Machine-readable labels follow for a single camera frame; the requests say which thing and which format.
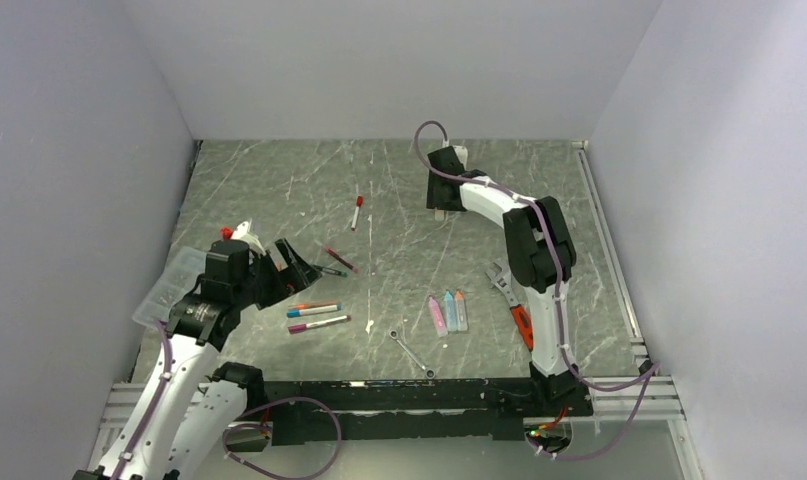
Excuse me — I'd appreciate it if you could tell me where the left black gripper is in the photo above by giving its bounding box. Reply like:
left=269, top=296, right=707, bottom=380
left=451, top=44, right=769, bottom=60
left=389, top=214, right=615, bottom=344
left=233, top=237, right=321, bottom=310

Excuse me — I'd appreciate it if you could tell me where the pink highlighter body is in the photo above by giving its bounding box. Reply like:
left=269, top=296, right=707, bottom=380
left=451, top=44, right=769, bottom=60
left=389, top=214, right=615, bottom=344
left=427, top=295, right=448, bottom=337

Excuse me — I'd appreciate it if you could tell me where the orange highlighter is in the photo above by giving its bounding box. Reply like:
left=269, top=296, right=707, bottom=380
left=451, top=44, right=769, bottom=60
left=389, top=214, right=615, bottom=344
left=453, top=290, right=469, bottom=332

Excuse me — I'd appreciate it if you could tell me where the blue highlighter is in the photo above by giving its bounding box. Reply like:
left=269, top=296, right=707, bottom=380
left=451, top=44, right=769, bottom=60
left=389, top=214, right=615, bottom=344
left=443, top=290, right=458, bottom=332

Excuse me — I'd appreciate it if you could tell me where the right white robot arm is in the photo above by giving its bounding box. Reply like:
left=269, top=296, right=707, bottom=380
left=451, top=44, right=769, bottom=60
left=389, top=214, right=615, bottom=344
left=419, top=146, right=593, bottom=417

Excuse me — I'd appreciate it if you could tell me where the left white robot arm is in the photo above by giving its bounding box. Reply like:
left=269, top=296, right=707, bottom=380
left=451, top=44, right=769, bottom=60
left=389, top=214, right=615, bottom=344
left=73, top=234, right=321, bottom=479

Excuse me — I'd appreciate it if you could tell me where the green marker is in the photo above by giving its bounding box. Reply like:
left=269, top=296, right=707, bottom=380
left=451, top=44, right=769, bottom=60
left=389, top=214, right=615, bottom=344
left=312, top=265, right=348, bottom=278

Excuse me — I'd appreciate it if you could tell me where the orange marker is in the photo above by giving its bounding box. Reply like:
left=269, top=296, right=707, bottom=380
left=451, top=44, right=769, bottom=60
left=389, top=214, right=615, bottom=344
left=288, top=302, right=341, bottom=311

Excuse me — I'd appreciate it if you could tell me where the blue capped white marker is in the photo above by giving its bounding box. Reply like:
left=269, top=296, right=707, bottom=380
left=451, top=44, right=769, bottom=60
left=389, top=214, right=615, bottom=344
left=286, top=303, right=342, bottom=318

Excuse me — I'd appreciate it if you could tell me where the dark red marker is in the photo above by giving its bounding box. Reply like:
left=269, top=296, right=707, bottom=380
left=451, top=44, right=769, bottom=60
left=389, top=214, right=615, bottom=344
left=320, top=244, right=359, bottom=273

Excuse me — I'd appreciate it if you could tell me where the magenta capped white marker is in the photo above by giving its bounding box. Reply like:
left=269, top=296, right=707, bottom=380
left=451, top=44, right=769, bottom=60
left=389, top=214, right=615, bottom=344
left=287, top=315, right=351, bottom=334

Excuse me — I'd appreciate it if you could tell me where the red capped white marker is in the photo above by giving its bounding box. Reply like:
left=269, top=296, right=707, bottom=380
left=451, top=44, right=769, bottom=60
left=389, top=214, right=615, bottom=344
left=350, top=195, right=364, bottom=231

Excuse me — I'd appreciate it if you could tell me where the clear plastic parts box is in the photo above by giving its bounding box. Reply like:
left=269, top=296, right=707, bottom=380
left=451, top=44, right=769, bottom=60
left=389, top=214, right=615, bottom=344
left=132, top=246, right=206, bottom=328

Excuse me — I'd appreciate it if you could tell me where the silver ratchet wrench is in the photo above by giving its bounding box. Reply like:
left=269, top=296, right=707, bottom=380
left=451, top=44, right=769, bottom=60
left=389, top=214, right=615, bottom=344
left=388, top=330, right=436, bottom=380

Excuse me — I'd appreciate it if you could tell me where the aluminium side rail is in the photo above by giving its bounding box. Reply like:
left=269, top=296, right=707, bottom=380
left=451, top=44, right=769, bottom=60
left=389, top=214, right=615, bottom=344
left=571, top=141, right=652, bottom=373

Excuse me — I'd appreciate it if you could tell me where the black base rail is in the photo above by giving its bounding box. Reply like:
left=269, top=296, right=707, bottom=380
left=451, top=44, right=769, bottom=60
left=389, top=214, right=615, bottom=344
left=238, top=377, right=576, bottom=446

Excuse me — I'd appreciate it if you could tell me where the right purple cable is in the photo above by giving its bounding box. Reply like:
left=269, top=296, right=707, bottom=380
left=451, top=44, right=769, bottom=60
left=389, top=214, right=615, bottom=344
left=412, top=120, right=661, bottom=463

